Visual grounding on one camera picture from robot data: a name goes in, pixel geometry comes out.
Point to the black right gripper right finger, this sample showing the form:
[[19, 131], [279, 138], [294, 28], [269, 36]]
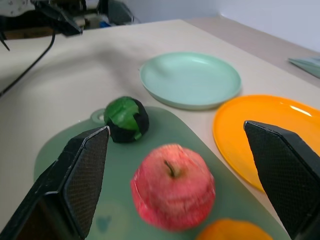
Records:
[[285, 172]]

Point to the orange plate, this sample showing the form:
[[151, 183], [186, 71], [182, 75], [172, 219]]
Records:
[[252, 135]]

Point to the pale green flat object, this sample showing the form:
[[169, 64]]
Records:
[[307, 65]]

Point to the light green plate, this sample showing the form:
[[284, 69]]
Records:
[[190, 80]]

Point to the dark green avocado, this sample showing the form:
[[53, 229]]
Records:
[[126, 120]]

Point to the green cutting board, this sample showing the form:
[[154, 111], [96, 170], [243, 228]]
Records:
[[155, 175]]

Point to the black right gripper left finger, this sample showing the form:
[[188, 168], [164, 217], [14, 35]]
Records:
[[62, 190]]

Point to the red apple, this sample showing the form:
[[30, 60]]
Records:
[[173, 187]]

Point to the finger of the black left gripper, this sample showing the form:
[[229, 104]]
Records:
[[58, 17]]

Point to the dark chair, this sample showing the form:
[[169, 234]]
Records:
[[116, 11]]

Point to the orange fruit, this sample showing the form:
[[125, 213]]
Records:
[[232, 230]]

